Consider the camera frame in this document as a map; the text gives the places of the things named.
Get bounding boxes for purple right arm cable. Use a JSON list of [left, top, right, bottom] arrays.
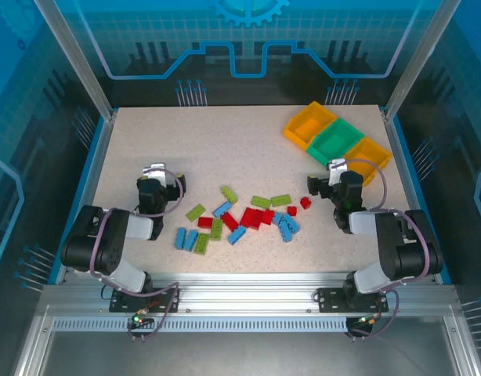
[[344, 158, 432, 342]]

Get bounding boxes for metal base panel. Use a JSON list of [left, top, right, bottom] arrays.
[[38, 331, 463, 376]]

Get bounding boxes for green plastic bin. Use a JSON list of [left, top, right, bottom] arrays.
[[306, 118, 365, 168]]

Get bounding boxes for small LED circuit board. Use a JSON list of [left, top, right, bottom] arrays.
[[348, 315, 382, 331], [126, 311, 155, 330]]

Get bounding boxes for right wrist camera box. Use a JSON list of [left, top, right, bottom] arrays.
[[327, 158, 349, 187]]

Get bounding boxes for aluminium frame post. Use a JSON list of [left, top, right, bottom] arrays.
[[32, 0, 118, 121], [382, 0, 452, 121]]

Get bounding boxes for yellow plastic bin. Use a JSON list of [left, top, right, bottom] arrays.
[[344, 136, 393, 188], [283, 100, 339, 152]]

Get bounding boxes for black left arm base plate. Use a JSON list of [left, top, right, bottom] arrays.
[[109, 287, 181, 313]]

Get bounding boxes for aluminium front mounting rail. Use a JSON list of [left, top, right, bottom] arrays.
[[42, 272, 457, 314]]

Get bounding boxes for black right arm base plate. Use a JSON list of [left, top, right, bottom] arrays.
[[316, 287, 389, 313]]

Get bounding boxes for aluminium lower frame beam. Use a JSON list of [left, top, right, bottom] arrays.
[[12, 307, 53, 376], [443, 313, 481, 376]]

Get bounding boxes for aluminium table side rail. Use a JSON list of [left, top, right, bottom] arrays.
[[54, 109, 120, 285], [382, 109, 439, 285]]

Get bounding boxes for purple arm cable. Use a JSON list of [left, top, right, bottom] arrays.
[[344, 158, 432, 342], [89, 168, 186, 342]]

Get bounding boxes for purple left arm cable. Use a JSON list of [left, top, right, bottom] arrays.
[[89, 168, 186, 342]]

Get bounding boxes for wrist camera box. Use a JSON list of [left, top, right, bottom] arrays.
[[142, 163, 170, 184], [327, 158, 349, 187]]

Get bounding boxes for slotted grey cable duct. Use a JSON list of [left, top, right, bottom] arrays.
[[52, 317, 349, 333]]

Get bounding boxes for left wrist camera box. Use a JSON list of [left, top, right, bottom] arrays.
[[142, 163, 170, 184]]

